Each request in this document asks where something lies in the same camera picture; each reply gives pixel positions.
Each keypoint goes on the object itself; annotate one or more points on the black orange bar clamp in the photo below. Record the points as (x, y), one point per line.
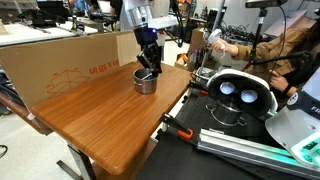
(199, 90)
(181, 131)

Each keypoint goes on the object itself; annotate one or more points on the small steel cup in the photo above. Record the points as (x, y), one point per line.
(145, 86)

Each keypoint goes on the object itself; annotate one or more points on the black optical breadboard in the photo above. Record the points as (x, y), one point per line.
(200, 113)

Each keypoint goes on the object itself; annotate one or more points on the black white Expo marker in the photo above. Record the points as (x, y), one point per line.
(146, 77)

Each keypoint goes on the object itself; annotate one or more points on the brown cardboard box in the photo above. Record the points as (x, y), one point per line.
(199, 38)

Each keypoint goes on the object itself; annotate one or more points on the white VR headset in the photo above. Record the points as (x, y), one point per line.
(233, 78)

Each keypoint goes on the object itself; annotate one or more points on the tan sleeved right forearm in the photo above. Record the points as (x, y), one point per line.
(266, 50)

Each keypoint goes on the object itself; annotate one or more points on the metal table base frame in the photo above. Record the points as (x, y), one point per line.
(81, 161)

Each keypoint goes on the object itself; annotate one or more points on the white work table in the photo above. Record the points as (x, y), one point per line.
(33, 33)

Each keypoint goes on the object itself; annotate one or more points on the aluminium extrusion rail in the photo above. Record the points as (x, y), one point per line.
(240, 146)

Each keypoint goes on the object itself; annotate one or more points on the person right hand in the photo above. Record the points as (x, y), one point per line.
(226, 48)

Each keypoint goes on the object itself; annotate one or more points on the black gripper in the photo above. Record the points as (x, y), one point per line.
(146, 38)

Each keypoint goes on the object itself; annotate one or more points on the large printed cardboard panel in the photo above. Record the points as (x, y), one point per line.
(50, 66)

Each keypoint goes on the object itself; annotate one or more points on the person left hand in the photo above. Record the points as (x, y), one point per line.
(278, 81)

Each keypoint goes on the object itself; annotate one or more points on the white VR controller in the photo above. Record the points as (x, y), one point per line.
(215, 35)

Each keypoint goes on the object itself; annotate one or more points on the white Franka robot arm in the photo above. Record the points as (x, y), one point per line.
(138, 14)

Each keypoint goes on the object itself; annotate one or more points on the black stereo camera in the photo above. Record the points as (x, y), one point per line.
(265, 3)

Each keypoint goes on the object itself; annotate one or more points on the black camera stand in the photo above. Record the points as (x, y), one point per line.
(257, 36)

